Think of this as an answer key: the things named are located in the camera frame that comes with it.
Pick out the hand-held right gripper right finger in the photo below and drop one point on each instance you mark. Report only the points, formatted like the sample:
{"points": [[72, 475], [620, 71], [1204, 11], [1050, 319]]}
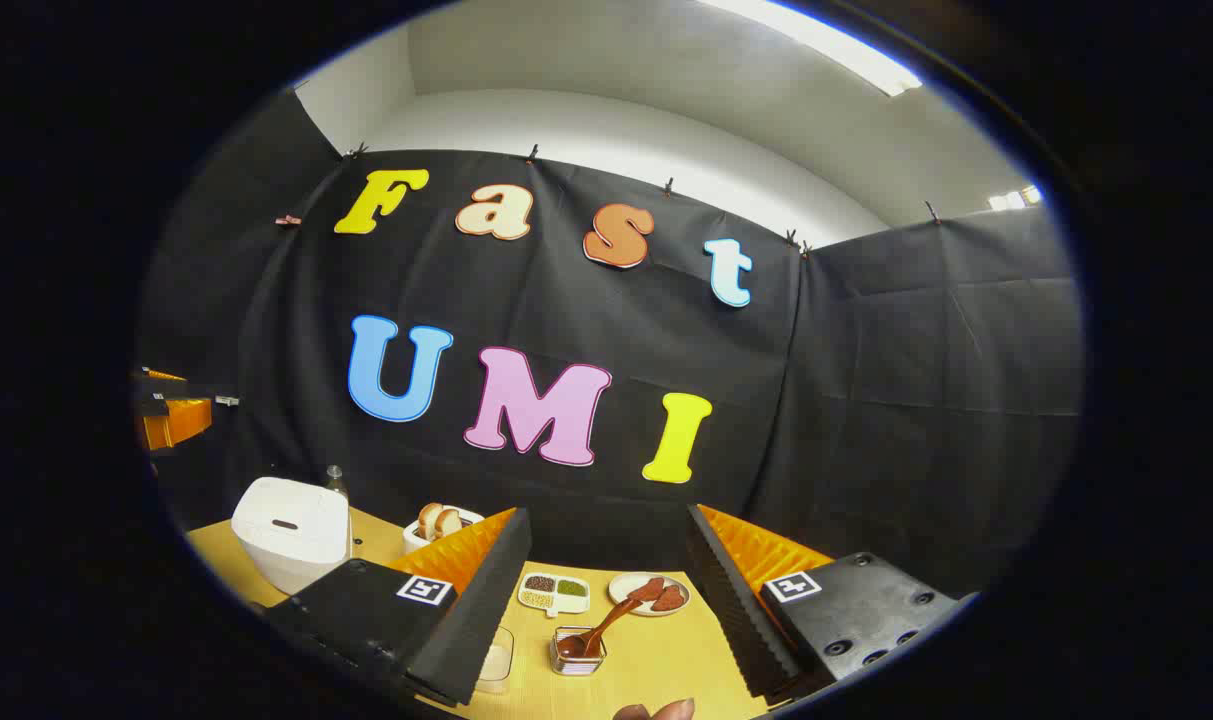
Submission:
{"points": [[726, 600]]}

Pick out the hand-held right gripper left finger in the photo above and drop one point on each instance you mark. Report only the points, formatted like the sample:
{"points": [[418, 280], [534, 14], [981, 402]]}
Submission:
{"points": [[476, 610]]}

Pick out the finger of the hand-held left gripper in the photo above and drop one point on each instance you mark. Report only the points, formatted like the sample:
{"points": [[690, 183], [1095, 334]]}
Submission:
{"points": [[181, 420]]}

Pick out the white rice layer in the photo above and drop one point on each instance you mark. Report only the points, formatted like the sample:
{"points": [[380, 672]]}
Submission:
{"points": [[494, 662]]}

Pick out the brown wooden spoon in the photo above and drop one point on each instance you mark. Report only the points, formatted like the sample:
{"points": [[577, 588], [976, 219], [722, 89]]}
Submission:
{"points": [[606, 620]]}

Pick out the white rice cooker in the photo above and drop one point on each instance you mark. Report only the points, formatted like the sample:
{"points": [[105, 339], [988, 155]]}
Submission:
{"points": [[286, 545]]}

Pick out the red meat slice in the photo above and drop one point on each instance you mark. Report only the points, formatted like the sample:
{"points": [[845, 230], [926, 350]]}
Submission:
{"points": [[669, 599], [648, 588]]}

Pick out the clear plastic container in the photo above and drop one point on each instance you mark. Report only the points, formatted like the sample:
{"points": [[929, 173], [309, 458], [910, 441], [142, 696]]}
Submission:
{"points": [[496, 682]]}

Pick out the white divided grain dish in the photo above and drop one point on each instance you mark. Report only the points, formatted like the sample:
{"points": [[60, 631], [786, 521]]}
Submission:
{"points": [[554, 600]]}

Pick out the white toaster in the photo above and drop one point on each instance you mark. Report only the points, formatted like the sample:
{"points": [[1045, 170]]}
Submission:
{"points": [[418, 540]]}

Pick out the toasted bread slice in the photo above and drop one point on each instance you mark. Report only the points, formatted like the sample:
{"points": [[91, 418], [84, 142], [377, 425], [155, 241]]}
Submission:
{"points": [[429, 520], [450, 522]]}

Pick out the round white plate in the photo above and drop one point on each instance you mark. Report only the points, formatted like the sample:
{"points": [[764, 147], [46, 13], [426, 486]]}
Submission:
{"points": [[621, 590]]}

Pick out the small glass bottle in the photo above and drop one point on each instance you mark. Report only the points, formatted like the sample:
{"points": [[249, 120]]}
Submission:
{"points": [[337, 485]]}

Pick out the black backdrop cloth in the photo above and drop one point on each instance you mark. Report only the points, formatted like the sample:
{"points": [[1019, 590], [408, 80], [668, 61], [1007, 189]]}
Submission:
{"points": [[566, 300]]}

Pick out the short ceiling light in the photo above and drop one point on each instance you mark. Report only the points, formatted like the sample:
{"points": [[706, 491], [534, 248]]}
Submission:
{"points": [[1016, 198]]}

